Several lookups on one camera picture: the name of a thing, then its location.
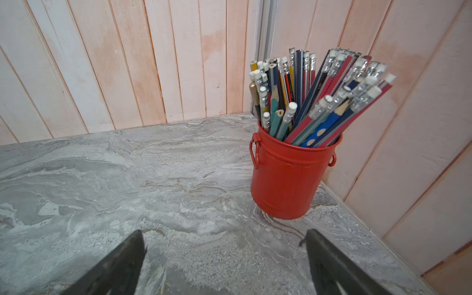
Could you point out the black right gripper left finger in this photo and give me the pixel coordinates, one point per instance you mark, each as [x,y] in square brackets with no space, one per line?
[116,274]

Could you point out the red metal pencil bucket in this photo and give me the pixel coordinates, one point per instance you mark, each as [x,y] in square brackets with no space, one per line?
[286,177]

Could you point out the bundle of coloured pencils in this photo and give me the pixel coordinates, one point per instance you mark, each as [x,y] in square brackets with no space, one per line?
[303,105]

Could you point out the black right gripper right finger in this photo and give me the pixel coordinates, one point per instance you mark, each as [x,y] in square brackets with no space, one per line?
[333,273]

